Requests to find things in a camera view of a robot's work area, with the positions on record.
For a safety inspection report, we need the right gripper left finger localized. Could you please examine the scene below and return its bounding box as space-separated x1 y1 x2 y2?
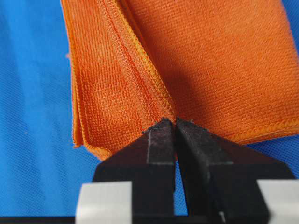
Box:
76 117 176 224

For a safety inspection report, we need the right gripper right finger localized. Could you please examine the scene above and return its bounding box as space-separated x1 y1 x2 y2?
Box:
176 119 294 224

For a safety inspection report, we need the orange microfiber towel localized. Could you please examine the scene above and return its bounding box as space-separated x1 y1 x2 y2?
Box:
61 0 299 160

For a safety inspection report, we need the blue table cloth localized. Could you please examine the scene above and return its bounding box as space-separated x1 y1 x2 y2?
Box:
0 0 299 217

